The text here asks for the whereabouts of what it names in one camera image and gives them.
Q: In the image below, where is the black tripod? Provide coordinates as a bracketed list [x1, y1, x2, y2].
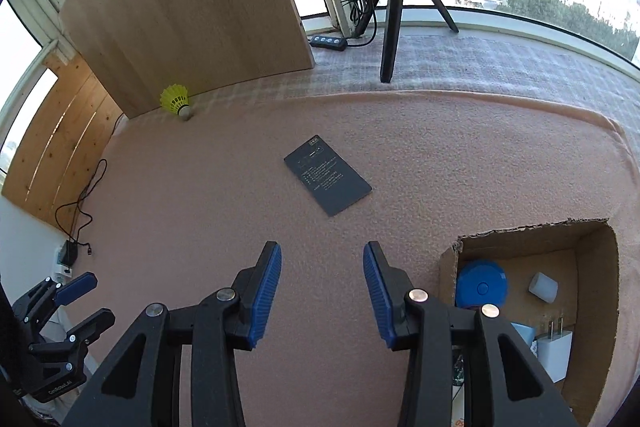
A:
[367, 0, 460, 84]

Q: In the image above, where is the cardboard box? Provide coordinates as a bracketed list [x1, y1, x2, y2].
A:
[438, 218, 621, 427]

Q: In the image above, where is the round blue tape measure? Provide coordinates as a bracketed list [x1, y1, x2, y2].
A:
[456, 259, 508, 310]

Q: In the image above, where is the thin black charger cable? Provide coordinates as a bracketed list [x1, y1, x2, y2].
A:
[55, 159, 108, 258]

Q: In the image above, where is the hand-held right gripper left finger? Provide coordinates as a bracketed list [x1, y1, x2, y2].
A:
[62, 241, 282, 427]

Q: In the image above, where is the small white cylinder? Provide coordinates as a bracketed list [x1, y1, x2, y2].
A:
[528, 272, 559, 304]

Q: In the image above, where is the pine plank panel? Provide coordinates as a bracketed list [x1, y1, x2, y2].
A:
[1, 55, 125, 230]

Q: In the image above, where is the large light wooden board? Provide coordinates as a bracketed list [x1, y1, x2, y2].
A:
[59, 0, 316, 118]

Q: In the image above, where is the white wall charger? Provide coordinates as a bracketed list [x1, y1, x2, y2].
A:
[536, 317, 575, 383]

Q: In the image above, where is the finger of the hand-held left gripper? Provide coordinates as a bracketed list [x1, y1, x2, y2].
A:
[29, 308, 116, 356]
[12, 272, 98, 324]

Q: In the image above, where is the black power strip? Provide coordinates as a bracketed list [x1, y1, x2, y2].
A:
[309, 35, 349, 52]

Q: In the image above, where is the white window frame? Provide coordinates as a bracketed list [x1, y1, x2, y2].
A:
[0, 0, 640, 178]

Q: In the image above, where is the dark grey card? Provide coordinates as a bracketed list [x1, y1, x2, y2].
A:
[283, 135, 373, 218]

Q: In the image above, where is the yellow shuttlecock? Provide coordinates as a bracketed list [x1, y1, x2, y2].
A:
[160, 84, 193, 122]

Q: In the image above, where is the white power strip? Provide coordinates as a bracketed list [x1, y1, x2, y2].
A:
[54, 257, 76, 283]

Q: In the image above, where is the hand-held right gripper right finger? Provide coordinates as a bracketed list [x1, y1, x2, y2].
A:
[362, 241, 576, 427]

